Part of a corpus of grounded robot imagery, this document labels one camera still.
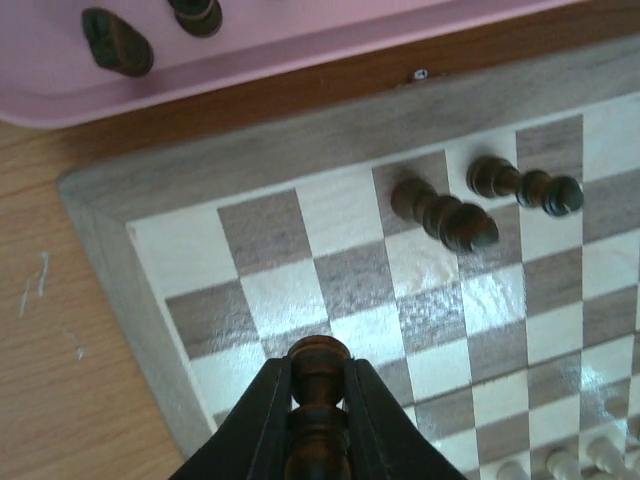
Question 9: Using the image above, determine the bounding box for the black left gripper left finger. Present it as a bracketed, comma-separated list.
[172, 356, 292, 480]

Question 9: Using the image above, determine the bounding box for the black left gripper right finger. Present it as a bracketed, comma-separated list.
[344, 359, 464, 480]

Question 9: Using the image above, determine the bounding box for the dark bishop chess piece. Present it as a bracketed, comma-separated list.
[284, 335, 351, 480]

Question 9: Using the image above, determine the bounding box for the dark king chess piece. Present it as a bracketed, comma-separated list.
[391, 178, 499, 253]

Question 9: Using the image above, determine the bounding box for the dark queen chess piece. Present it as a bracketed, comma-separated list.
[466, 156, 584, 218]

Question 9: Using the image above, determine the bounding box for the light pawn chess piece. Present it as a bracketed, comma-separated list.
[496, 461, 529, 480]
[545, 448, 583, 480]
[586, 437, 635, 479]

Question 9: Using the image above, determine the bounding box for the dark knight chess piece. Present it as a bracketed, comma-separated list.
[81, 7, 154, 78]

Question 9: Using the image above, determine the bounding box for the dark rook chess piece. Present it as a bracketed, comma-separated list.
[169, 0, 223, 38]

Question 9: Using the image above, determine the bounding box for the wooden chessboard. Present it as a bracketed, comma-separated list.
[58, 36, 639, 479]

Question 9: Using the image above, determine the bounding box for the pink plastic tray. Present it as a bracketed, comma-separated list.
[1, 1, 551, 128]

